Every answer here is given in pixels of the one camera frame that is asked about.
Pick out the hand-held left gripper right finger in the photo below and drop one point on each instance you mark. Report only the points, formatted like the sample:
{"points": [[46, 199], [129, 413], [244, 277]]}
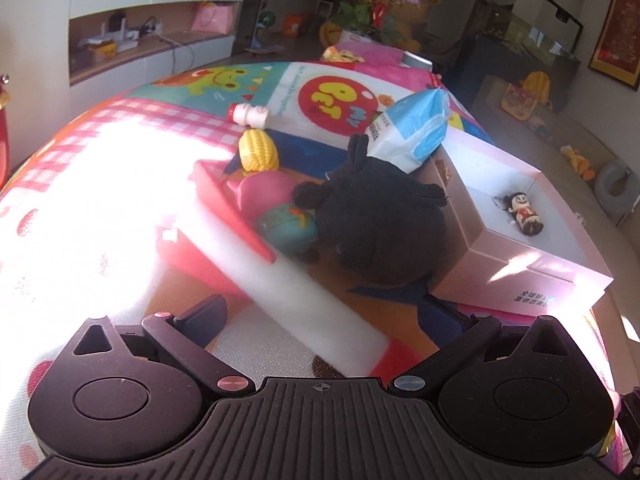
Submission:
{"points": [[440, 320]]}

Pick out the orange bucket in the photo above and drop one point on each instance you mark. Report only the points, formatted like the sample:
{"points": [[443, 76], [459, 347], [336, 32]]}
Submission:
{"points": [[293, 26]]}

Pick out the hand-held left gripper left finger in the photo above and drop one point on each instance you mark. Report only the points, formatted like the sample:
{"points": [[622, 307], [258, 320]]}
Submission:
{"points": [[205, 320]]}

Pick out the blue and white packet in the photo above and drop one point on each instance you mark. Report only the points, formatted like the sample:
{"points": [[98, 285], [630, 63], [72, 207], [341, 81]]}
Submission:
{"points": [[415, 125]]}

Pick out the white yogurt bottle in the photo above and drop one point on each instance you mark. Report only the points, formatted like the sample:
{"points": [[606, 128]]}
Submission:
{"points": [[252, 115]]}

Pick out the black plush toy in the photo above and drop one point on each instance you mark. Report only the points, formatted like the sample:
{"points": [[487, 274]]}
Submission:
{"points": [[380, 220]]}

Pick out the pink plastic toy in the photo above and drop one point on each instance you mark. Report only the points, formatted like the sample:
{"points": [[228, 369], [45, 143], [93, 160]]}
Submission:
{"points": [[265, 190]]}

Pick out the teal egg toy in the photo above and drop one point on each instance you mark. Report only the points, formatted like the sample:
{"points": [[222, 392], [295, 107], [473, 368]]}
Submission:
{"points": [[285, 230]]}

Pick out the grey neck pillow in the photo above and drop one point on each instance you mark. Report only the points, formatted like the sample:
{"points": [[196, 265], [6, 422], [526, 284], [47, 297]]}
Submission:
{"points": [[607, 185]]}

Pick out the red plastic tray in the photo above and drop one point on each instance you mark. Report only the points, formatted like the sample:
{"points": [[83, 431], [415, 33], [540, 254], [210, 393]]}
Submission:
{"points": [[220, 210]]}

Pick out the framed red wall picture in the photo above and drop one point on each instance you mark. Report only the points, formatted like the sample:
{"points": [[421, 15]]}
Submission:
{"points": [[617, 35]]}

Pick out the small doll figurine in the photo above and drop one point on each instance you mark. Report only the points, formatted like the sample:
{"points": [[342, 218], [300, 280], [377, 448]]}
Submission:
{"points": [[522, 215]]}

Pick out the yellow and pink snack packet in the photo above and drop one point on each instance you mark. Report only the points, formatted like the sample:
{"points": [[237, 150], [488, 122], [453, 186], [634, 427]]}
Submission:
{"points": [[342, 55]]}

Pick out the pink cardboard box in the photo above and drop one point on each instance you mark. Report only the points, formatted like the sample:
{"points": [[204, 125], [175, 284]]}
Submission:
{"points": [[500, 265]]}

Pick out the small green desk fan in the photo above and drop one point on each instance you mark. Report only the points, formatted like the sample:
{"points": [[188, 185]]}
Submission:
{"points": [[264, 22]]}

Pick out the yellow duck toy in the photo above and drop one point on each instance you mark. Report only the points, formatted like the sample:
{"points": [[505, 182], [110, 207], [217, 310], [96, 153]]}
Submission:
{"points": [[577, 162]]}

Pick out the grey cylinder speaker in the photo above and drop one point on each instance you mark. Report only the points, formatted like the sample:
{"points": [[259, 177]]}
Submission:
{"points": [[417, 60]]}

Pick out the colourful cartoon play mat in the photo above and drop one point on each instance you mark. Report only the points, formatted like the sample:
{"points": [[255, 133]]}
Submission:
{"points": [[325, 95]]}

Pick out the yellow toy corn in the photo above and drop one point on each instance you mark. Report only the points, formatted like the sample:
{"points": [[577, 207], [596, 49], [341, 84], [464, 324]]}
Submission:
{"points": [[257, 150]]}

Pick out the pink gift bag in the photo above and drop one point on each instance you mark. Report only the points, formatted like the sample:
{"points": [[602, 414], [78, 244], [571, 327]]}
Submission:
{"points": [[212, 17]]}

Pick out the yellow cardboard box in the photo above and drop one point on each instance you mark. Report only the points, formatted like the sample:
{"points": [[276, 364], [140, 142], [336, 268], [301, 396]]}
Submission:
{"points": [[102, 52]]}

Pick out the black framed fish tank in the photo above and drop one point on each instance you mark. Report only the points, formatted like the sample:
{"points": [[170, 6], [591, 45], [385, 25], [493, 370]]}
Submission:
{"points": [[520, 55]]}

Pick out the yellow and pink toy bag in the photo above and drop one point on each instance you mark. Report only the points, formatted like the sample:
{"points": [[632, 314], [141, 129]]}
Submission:
{"points": [[527, 97]]}

